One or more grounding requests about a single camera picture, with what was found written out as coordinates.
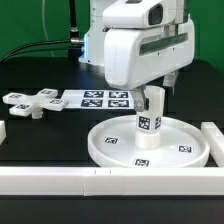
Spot white right fence bar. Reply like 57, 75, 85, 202
201, 122, 224, 168

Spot white front fence bar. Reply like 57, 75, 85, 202
0, 167, 224, 196

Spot white left fence bar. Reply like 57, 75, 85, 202
0, 121, 6, 145

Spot white cross-shaped table base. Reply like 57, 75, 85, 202
2, 88, 68, 119

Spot black cable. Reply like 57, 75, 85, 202
0, 39, 84, 64

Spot white fence bar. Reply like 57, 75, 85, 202
201, 122, 224, 168
0, 121, 6, 145
0, 167, 224, 196

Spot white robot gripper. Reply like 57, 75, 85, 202
104, 19, 195, 112

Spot black vertical cable connector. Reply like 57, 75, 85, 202
68, 0, 79, 38

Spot white marker plate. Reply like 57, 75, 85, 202
62, 90, 134, 110

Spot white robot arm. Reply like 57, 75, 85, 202
79, 0, 195, 112

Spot white round table top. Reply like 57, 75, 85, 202
88, 115, 210, 168

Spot white thin cable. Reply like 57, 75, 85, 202
41, 0, 56, 58

